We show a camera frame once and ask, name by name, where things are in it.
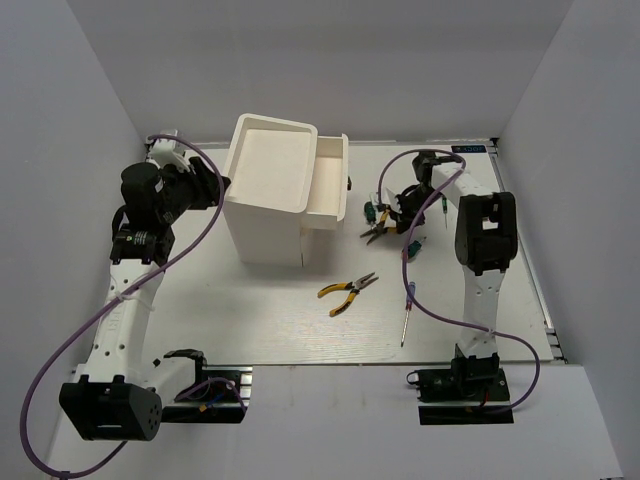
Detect green stubby flathead screwdriver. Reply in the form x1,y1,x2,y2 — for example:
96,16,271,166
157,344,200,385
363,201,377,224

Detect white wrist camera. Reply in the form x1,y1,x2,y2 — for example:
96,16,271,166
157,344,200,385
146,136,188,170
369,188,397,212

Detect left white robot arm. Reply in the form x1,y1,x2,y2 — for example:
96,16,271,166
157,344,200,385
59,156,230,441

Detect white drawer cabinet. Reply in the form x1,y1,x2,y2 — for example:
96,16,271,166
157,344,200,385
223,114,318,267

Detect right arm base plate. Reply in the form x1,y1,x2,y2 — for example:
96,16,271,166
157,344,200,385
406,368,514,426

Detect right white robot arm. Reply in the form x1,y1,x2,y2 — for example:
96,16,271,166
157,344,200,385
378,149,518,399

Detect blue red precision screwdriver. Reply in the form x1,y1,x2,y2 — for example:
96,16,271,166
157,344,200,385
400,281,416,348

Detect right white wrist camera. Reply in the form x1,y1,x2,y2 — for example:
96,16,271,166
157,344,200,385
369,188,397,212

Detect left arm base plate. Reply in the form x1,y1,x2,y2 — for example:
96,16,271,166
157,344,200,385
162,366,253,425

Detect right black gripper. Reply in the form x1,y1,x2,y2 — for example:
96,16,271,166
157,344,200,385
389,186,444,231

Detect green slim screwdriver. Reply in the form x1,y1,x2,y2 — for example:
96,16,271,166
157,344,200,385
441,196,448,230

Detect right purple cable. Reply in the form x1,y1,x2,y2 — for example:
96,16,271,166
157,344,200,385
377,148,541,412

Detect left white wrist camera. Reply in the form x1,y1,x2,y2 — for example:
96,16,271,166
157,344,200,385
146,136,188,170

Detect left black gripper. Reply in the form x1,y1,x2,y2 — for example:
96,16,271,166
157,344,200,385
157,156,232,224

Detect yellow needle-nose pliers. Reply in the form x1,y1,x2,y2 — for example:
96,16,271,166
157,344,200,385
317,272,378,317
360,209,397,245

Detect green orange stubby screwdriver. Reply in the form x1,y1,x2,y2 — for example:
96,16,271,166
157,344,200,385
402,237,426,261

